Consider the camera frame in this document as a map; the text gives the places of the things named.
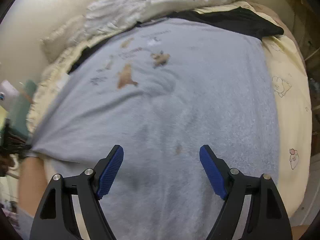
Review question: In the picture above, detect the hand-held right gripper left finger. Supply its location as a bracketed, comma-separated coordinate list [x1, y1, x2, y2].
[29, 144, 124, 240]

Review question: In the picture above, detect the cream bear print blanket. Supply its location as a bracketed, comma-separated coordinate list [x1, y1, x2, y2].
[26, 1, 313, 240]

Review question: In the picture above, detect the black garment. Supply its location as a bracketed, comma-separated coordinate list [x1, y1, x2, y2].
[68, 7, 285, 73]

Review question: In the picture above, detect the grey heathered top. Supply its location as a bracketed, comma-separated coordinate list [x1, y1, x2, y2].
[31, 17, 281, 240]

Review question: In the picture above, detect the white appliance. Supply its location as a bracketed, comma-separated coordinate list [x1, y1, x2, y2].
[0, 80, 21, 112]

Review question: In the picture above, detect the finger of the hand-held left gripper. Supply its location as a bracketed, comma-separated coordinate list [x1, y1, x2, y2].
[14, 141, 34, 157]

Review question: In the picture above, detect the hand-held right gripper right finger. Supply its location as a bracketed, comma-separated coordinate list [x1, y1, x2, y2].
[199, 144, 293, 240]

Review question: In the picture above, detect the beige pillow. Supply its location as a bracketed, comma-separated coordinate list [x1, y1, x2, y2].
[40, 15, 87, 63]

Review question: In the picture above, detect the teal upholstered furniture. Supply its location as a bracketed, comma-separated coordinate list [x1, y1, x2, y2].
[10, 79, 38, 140]

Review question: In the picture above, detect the grey white crumpled duvet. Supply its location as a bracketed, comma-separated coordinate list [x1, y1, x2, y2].
[84, 0, 242, 38]

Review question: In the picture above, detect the person's right leg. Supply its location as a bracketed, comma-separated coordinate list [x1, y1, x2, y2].
[291, 225, 310, 240]

